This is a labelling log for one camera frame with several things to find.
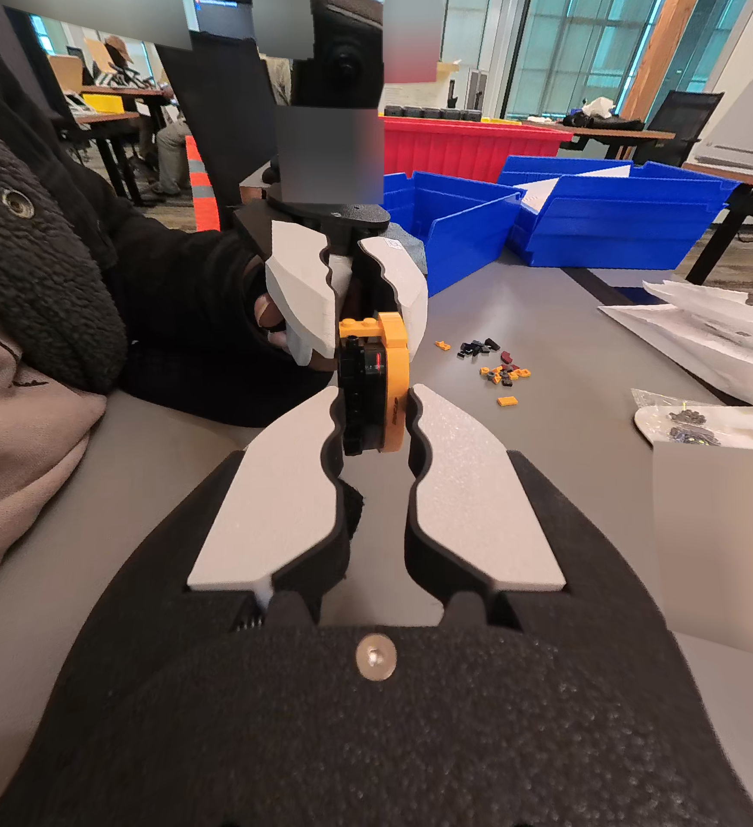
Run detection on red plastic bin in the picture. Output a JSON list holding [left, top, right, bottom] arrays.
[[383, 116, 574, 183]]

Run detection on person's left forearm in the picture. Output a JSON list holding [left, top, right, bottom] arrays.
[[95, 213, 340, 429]]

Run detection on row of black cases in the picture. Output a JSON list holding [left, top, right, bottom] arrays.
[[383, 105, 484, 121]]

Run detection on pile of small lego pieces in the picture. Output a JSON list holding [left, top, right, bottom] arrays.
[[457, 337, 532, 389]]

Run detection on background wooden table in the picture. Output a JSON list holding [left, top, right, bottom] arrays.
[[522, 119, 676, 160]]

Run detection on black mesh office chair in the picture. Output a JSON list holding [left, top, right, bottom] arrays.
[[632, 90, 725, 168]]

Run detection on person's beige hoodie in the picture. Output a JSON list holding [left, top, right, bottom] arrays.
[[0, 278, 109, 611]]

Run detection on wooden office desk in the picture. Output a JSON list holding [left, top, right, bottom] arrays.
[[680, 162, 753, 286]]

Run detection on person's black fleece jacket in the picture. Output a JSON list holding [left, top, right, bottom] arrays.
[[0, 0, 130, 395]]

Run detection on white book stand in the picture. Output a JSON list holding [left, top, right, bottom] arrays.
[[635, 139, 753, 453]]

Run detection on torn white paper bag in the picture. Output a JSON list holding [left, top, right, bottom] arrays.
[[641, 281, 749, 312], [599, 302, 753, 417]]

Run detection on orange lego car section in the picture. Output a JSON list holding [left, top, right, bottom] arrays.
[[336, 312, 411, 457]]

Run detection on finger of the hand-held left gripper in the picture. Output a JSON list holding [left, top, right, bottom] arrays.
[[264, 220, 340, 367], [357, 236, 429, 361]]

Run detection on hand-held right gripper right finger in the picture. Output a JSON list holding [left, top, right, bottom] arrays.
[[405, 384, 566, 622]]

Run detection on white paper sheets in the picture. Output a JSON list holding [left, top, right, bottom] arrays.
[[522, 165, 632, 209]]

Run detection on clear bag of dark pieces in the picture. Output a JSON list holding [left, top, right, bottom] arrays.
[[632, 388, 739, 448]]

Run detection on orange traffic cone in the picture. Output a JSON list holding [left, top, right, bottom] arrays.
[[184, 134, 222, 232]]

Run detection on lego instruction booklet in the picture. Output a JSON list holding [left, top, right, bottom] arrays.
[[700, 0, 753, 159]]

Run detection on black high-back chair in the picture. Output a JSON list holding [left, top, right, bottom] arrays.
[[155, 29, 278, 230]]

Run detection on wooden pillar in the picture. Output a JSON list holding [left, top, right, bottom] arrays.
[[619, 0, 700, 120]]

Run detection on background wooden desk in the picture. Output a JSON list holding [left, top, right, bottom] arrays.
[[53, 84, 177, 202]]

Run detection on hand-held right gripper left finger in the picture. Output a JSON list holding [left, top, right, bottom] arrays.
[[187, 386, 366, 624]]

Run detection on person's left hand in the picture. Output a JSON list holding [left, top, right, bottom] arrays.
[[246, 254, 293, 354]]

